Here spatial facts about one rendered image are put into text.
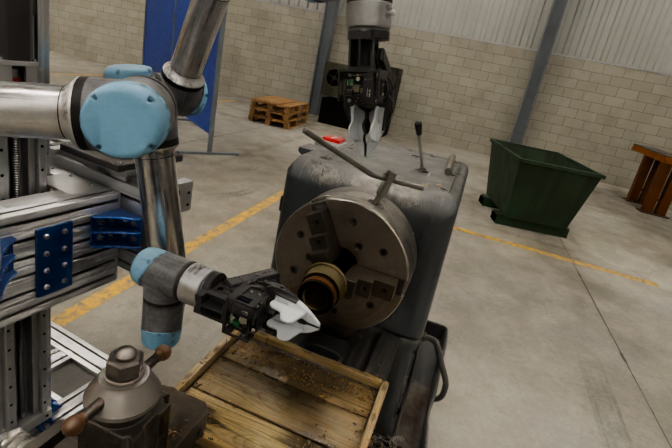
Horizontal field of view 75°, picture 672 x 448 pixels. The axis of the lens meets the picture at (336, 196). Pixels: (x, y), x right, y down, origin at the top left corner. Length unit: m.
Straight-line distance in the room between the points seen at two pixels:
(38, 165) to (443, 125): 10.04
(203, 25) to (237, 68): 11.18
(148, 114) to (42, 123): 0.16
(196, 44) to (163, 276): 0.64
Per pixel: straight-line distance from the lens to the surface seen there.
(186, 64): 1.29
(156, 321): 0.91
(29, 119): 0.80
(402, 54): 10.96
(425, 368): 1.71
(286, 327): 0.80
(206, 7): 1.21
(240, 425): 0.89
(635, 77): 11.24
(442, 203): 1.09
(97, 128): 0.75
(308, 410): 0.93
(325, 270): 0.89
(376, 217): 0.94
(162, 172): 0.92
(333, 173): 1.13
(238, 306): 0.77
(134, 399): 0.56
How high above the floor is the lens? 1.52
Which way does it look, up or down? 17 degrees down
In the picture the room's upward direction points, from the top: 11 degrees clockwise
